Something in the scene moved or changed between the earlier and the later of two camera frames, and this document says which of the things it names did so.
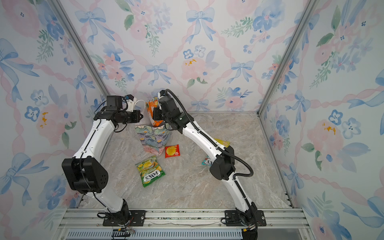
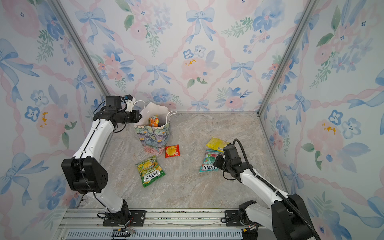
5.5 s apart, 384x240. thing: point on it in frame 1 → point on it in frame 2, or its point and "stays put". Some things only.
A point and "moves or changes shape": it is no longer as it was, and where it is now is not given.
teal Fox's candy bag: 207,161 moves or changes shape
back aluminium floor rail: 223,112 stays put
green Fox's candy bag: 150,170 stays put
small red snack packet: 172,151 stays put
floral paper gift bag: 153,138 stays put
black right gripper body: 158,115 → 221,162
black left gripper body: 128,117 stays put
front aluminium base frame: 88,224 stays put
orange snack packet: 151,103 moves or changes shape
